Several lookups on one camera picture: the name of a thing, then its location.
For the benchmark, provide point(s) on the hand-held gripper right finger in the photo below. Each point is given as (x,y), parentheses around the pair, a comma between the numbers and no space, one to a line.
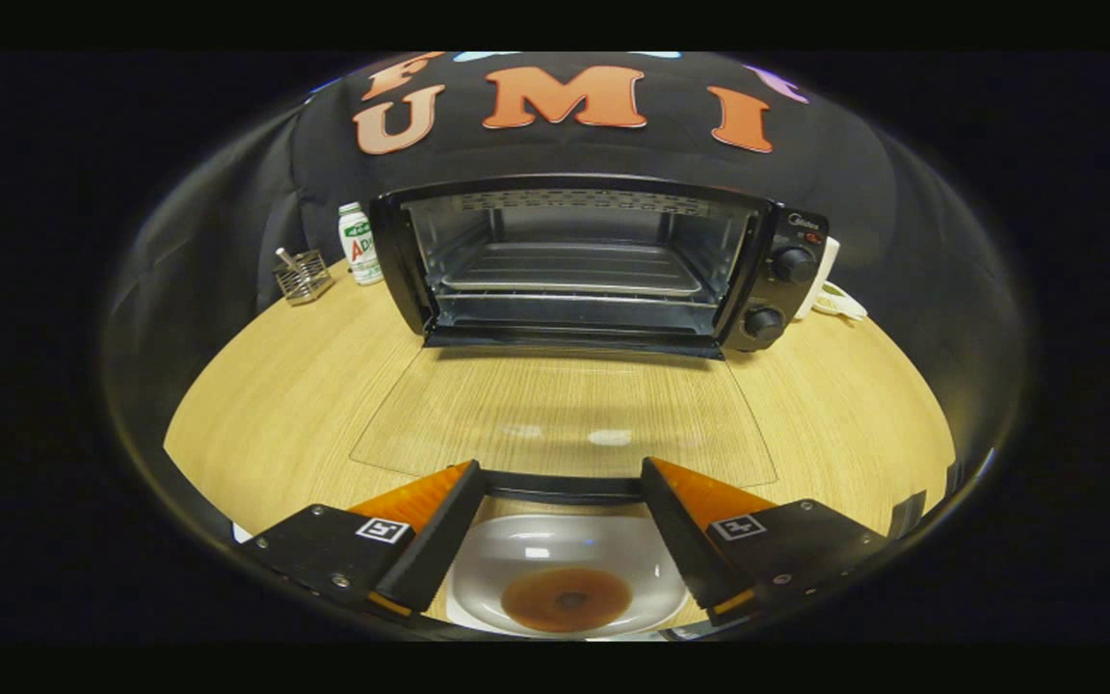
(685,545)

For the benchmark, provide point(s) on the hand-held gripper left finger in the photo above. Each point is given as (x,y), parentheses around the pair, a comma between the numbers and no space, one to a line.
(439,540)

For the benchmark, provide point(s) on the brown bagel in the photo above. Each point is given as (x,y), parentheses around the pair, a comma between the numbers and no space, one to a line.
(541,607)

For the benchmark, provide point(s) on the black toaster oven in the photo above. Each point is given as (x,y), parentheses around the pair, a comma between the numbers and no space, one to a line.
(791,289)

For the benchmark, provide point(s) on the white plate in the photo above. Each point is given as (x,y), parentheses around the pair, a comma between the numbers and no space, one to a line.
(555,540)

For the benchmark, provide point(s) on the small white and green dish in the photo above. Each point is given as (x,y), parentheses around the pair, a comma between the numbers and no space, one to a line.
(842,304)

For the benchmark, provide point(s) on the white bottle with green label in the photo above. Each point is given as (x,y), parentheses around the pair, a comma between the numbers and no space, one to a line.
(359,246)

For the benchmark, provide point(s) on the white countertop appliance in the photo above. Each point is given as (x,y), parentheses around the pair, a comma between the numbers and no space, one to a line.
(825,265)

